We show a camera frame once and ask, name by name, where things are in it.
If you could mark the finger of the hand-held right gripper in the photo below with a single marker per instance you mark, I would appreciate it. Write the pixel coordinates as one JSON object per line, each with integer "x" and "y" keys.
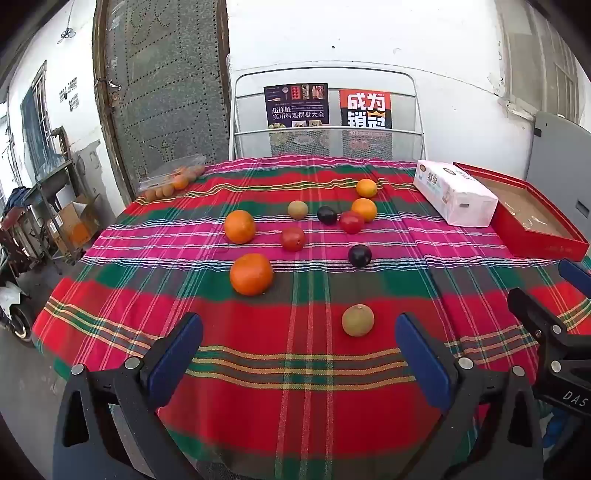
{"x": 535, "y": 316}
{"x": 575, "y": 271}

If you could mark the white tissue pack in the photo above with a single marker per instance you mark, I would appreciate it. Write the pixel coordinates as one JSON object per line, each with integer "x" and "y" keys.
{"x": 455, "y": 198}

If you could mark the dark purple plum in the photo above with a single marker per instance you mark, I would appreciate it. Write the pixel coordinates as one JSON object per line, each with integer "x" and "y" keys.
{"x": 359, "y": 255}
{"x": 327, "y": 215}

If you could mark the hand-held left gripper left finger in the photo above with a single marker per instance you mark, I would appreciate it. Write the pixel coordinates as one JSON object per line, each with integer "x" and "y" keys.
{"x": 178, "y": 346}

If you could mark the red cardboard box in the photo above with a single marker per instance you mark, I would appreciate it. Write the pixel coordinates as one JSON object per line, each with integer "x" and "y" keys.
{"x": 521, "y": 217}

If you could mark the grey metal cabinet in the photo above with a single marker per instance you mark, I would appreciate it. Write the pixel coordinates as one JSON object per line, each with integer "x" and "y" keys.
{"x": 558, "y": 152}

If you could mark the black and red book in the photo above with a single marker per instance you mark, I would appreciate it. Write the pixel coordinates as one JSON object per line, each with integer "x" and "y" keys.
{"x": 364, "y": 110}

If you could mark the small orange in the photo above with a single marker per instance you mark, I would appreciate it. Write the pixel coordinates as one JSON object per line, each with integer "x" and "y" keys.
{"x": 366, "y": 188}
{"x": 180, "y": 182}
{"x": 364, "y": 209}

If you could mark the red tomato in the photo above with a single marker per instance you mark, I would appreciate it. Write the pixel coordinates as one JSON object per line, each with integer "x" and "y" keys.
{"x": 292, "y": 238}
{"x": 352, "y": 222}

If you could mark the window with blue curtain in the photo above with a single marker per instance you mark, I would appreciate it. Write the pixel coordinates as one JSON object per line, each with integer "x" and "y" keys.
{"x": 39, "y": 124}

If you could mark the wall notice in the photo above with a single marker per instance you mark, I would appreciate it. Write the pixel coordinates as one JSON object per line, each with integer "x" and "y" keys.
{"x": 69, "y": 94}

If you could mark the ceiling fan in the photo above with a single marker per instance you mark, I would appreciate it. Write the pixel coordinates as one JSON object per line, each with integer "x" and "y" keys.
{"x": 67, "y": 34}

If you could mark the plastic bag of small fruits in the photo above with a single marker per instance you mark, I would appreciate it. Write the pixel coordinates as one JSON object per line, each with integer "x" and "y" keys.
{"x": 161, "y": 187}

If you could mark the plaid tablecloth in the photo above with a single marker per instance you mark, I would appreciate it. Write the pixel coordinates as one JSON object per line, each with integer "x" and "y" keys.
{"x": 300, "y": 369}

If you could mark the studded metal door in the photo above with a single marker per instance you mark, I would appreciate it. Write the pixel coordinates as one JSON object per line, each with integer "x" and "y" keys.
{"x": 161, "y": 92}

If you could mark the person's right hand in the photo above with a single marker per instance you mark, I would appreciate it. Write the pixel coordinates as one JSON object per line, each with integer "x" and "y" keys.
{"x": 554, "y": 427}

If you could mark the white metal mesh rack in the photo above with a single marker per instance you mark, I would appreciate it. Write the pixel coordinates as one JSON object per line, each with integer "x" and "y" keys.
{"x": 323, "y": 74}

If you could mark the brown cardboard box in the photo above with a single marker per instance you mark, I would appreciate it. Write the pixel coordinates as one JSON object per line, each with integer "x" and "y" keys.
{"x": 74, "y": 221}

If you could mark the dark purple cookbook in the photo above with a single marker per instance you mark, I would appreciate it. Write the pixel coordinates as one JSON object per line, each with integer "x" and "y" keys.
{"x": 295, "y": 106}

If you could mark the metal workbench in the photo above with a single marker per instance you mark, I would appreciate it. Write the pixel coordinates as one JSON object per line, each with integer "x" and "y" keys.
{"x": 51, "y": 184}

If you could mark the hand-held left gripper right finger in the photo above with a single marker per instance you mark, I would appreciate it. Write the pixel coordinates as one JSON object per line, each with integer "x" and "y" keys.
{"x": 422, "y": 355}

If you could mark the parked scooter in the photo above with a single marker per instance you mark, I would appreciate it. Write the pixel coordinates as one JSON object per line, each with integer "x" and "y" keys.
{"x": 14, "y": 286}

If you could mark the large orange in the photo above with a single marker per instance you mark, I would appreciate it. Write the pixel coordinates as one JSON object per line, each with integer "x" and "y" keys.
{"x": 239, "y": 226}
{"x": 251, "y": 274}

